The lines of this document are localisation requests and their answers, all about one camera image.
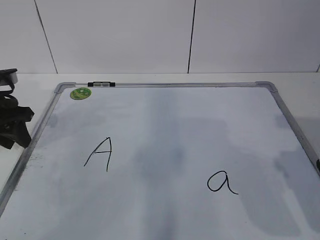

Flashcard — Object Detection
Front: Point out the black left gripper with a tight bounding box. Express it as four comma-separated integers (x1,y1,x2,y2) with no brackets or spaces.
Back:
0,68,35,149

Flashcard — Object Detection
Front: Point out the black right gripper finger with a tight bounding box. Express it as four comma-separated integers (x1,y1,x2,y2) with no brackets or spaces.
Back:
316,159,320,172

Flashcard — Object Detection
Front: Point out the white whiteboard with grey frame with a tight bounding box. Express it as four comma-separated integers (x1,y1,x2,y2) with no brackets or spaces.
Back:
0,82,320,240

